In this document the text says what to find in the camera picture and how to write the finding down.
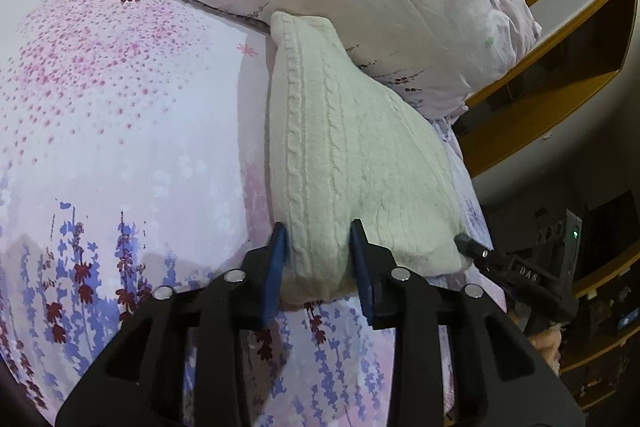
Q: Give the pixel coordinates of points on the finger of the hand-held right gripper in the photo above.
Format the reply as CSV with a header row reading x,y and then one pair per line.
x,y
469,245

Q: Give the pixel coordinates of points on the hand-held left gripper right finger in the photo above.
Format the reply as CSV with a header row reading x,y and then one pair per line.
x,y
361,267

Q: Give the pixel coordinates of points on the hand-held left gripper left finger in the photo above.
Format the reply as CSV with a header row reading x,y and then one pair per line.
x,y
275,267

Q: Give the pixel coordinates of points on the person's right forearm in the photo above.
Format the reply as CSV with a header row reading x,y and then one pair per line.
x,y
547,342

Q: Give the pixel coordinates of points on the wooden shelf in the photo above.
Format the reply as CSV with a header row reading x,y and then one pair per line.
x,y
607,347

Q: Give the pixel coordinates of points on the wooden headboard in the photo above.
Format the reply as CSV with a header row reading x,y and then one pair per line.
x,y
550,72

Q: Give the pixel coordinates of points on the pink floral bed sheet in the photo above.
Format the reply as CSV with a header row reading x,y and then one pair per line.
x,y
125,132

